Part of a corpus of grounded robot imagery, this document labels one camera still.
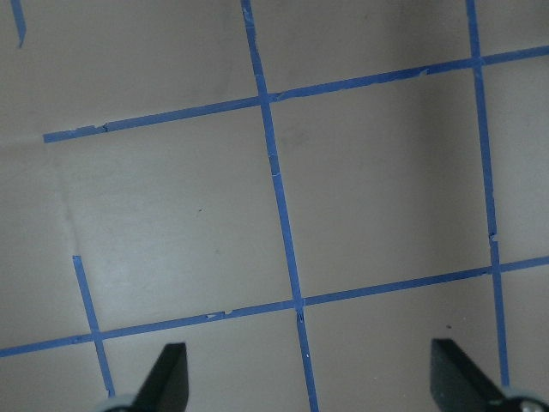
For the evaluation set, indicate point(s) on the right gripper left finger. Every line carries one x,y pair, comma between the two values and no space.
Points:
166,387

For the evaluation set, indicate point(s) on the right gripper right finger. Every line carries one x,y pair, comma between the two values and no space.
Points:
458,385

